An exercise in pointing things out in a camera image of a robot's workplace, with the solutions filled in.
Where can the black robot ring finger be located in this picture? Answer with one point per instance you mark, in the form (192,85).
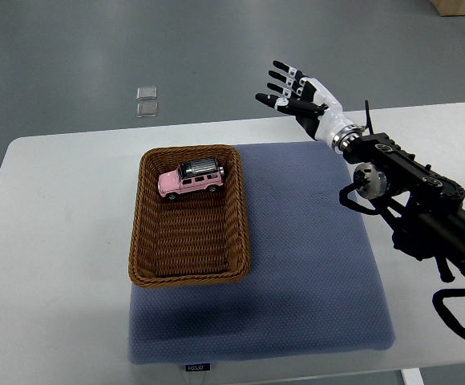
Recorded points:
(288,74)

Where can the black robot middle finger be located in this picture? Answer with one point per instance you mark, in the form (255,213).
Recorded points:
(289,83)

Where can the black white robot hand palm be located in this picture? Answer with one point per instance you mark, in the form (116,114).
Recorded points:
(332,122)

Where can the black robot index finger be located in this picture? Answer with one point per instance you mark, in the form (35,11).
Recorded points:
(289,91)

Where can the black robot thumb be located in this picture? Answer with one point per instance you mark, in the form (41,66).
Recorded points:
(291,106)

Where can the pink toy car black roof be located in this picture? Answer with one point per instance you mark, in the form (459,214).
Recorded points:
(192,176)

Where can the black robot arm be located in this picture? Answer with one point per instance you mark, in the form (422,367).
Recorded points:
(423,208)

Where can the brown wicker basket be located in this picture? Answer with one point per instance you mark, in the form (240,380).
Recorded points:
(201,238)

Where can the lower silver floor plate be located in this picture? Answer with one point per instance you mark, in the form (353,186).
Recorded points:
(147,109)

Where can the silver floor plate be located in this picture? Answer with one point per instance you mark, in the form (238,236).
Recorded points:
(147,109)
(146,93)

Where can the upper silver floor plate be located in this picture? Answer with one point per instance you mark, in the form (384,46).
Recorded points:
(146,93)

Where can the blue-grey padded mat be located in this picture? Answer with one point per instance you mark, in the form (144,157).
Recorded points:
(313,286)

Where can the cardboard box corner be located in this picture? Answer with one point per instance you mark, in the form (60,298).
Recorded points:
(449,8)

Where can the white table leg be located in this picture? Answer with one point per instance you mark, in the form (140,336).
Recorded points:
(412,376)

